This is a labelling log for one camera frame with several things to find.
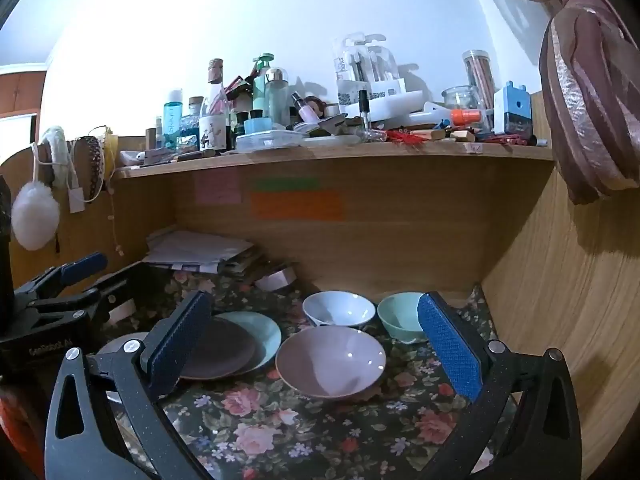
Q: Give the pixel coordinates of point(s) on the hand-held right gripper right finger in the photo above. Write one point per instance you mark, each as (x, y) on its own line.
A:
(450, 347)

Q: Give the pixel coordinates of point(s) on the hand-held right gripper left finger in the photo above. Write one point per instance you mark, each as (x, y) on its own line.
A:
(180, 345)

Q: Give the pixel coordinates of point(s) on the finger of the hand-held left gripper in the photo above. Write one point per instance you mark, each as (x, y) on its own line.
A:
(82, 267)
(125, 282)

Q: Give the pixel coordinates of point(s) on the large pink bowl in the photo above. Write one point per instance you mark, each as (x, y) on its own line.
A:
(325, 360)

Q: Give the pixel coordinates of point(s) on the person's left forearm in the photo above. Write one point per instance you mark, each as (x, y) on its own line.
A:
(15, 430)

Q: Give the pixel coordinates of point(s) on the beige roll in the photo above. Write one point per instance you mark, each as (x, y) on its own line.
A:
(121, 311)

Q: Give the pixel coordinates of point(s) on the brown plate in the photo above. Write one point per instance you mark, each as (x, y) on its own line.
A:
(220, 350)

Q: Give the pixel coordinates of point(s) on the mint green bowl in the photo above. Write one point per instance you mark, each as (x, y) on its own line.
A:
(400, 315)

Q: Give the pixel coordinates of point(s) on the white paper tag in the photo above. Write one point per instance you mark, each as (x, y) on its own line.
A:
(76, 200)

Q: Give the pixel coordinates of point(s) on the white fluffy pompom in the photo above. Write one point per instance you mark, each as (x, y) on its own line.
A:
(34, 217)

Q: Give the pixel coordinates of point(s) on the stack of white papers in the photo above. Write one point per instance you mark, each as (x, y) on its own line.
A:
(200, 250)

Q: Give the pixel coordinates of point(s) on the mint green plate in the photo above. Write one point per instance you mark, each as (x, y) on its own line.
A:
(265, 332)

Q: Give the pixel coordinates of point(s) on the dark studded headband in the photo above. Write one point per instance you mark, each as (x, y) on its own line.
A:
(92, 165)

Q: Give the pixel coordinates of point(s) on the patterned notebook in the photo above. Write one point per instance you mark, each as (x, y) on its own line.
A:
(245, 265)

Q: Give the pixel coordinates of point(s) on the yellow headband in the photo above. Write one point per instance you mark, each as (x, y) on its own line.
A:
(110, 160)

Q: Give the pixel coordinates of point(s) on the white tape roll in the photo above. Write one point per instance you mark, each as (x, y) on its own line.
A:
(277, 280)

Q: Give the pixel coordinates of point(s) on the white fluffy headband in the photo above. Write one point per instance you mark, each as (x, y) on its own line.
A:
(55, 150)

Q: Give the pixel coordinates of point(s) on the white bowl with dark spots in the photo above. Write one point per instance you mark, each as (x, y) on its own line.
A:
(335, 307)

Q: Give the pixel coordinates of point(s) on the pink sticky note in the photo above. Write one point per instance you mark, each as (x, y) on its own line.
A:
(217, 189)

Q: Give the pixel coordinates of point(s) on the dark floral tablecloth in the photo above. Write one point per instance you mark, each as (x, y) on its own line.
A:
(300, 435)

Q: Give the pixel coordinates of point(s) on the blue liquid bottle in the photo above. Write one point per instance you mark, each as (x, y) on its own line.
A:
(173, 120)

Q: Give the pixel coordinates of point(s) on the white cup with picture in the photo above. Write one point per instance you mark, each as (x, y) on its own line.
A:
(213, 132)

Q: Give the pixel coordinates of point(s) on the small glass jar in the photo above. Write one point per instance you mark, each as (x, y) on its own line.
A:
(195, 115)

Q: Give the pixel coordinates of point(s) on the orange sticky note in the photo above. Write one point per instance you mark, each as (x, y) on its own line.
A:
(297, 206)

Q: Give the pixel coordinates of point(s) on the wooden cabinet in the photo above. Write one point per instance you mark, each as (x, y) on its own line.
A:
(22, 90)

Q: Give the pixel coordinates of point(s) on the green sticky note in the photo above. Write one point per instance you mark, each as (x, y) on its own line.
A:
(285, 184)

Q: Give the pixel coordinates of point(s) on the clear plastic box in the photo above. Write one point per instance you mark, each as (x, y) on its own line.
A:
(270, 141)

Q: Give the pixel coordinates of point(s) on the light blue jar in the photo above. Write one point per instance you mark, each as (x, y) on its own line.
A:
(258, 124)

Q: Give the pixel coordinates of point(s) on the clear glass bottle with cork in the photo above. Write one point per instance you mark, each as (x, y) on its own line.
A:
(215, 95)

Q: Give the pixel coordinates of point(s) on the red tassel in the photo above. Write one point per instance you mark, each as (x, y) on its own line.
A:
(405, 137)

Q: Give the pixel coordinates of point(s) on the orange capped bottle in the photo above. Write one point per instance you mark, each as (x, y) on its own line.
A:
(466, 118)

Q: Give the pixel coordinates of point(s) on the frosted bottle with silver cap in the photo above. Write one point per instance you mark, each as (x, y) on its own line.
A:
(277, 97)

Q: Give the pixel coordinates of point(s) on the green pump bottle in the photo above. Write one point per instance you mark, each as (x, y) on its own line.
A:
(262, 85)

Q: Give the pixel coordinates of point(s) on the blue and white pencil sharpener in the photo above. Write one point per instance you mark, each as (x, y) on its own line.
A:
(512, 110)

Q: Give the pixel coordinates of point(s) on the wide glass jar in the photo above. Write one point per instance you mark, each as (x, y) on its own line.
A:
(462, 99)

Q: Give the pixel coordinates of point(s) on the pink spray bottle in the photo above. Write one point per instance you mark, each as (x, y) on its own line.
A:
(305, 110)

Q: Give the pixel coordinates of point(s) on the black cosmetic tube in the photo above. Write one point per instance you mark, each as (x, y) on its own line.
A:
(363, 110)

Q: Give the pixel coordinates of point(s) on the white cardboard box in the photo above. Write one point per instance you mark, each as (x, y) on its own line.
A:
(395, 100)

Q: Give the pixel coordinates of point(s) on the small brown haired doll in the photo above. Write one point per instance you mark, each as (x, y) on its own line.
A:
(316, 106)

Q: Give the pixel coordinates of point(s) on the clear tube of pencils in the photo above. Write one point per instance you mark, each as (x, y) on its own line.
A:
(479, 77)

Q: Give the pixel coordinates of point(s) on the brown striped curtain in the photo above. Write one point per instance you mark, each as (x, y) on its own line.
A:
(590, 85)

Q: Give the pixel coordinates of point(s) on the clear blister pack of brushes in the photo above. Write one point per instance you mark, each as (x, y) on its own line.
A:
(367, 60)

